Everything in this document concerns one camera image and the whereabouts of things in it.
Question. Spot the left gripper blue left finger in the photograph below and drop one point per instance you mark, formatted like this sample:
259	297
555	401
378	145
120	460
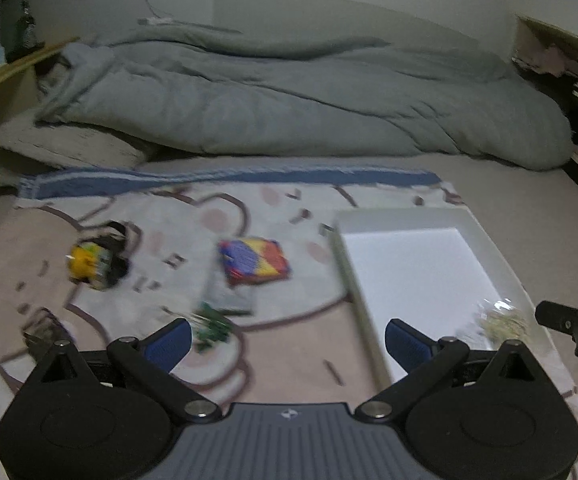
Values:
169	345

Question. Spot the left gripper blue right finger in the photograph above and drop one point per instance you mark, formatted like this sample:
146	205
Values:
407	346

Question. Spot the green clothes pegs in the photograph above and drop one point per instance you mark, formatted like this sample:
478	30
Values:
209	328

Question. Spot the bag of hair ties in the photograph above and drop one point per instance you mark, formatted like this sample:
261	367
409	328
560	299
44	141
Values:
494	322

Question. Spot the yellow headlamp with strap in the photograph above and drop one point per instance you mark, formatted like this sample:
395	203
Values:
100	260

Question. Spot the colourful card box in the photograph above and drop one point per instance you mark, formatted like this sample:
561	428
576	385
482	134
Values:
253	260

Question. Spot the black hair claw clip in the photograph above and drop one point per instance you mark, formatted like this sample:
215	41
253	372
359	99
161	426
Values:
41	331

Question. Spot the white shallow tray box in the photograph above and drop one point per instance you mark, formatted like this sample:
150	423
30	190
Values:
433	268

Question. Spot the cartoon bear patterned cloth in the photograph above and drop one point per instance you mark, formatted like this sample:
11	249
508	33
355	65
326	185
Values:
291	395

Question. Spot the beige fuzzy pillow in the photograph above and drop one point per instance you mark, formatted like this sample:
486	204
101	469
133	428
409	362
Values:
71	145

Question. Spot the pile of clothes on shelf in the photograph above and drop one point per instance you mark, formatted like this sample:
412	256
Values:
546	55

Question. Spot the grey quilted duvet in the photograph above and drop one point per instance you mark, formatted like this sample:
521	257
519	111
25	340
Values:
207	91

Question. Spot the green glass bottle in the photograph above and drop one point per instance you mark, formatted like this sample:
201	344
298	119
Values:
27	28

